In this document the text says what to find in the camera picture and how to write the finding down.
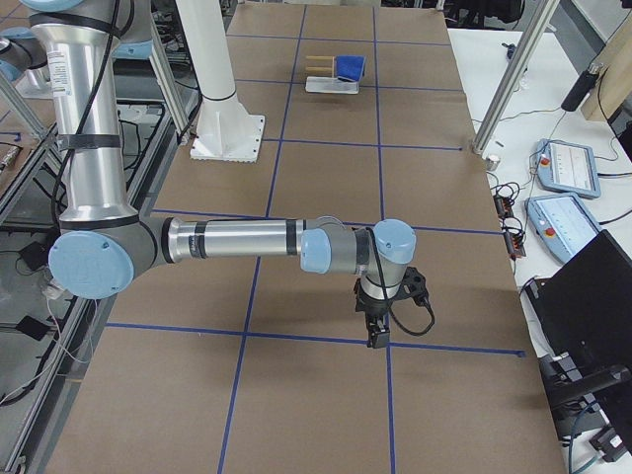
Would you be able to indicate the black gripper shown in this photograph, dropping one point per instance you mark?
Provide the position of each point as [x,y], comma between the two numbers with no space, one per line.
[373,309]

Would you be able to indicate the blue towel grey trim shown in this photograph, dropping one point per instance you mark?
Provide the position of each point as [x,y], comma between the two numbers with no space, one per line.
[349,68]

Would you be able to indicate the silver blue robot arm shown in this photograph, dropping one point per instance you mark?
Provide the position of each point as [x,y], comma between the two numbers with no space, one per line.
[24,63]
[104,244]

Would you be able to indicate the white towel rack base tray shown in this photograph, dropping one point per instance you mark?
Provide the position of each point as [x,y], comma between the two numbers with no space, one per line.
[330,85]

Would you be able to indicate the wooden rack bar outer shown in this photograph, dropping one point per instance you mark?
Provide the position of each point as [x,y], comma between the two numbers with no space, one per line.
[318,70]

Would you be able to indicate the brown table mat blue grid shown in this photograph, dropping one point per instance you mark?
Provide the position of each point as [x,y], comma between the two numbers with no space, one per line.
[245,365]

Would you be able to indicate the small metal cylinder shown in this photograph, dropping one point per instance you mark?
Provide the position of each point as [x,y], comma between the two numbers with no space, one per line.
[492,162]

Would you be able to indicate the black monitor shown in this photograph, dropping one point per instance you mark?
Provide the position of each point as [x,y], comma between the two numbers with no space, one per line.
[585,311]

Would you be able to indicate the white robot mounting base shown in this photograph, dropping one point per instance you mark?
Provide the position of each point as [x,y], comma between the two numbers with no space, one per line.
[225,129]

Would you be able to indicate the teach pendant near post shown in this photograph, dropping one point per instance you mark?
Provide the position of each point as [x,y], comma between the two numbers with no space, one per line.
[567,167]

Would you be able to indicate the grey aluminium frame post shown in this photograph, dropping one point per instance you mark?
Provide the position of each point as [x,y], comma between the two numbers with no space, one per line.
[524,50]

